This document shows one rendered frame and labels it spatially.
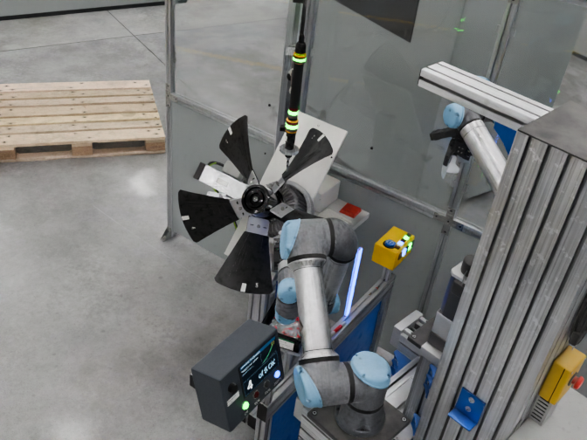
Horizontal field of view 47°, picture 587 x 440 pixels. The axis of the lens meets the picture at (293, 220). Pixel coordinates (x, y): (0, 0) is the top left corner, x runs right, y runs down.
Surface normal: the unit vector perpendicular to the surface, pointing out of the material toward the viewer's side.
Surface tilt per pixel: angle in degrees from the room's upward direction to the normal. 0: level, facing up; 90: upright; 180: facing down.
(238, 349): 15
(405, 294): 90
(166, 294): 0
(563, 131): 0
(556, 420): 0
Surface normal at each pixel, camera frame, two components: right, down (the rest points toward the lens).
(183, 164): -0.58, 0.43
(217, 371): -0.11, -0.88
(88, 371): 0.10, -0.80
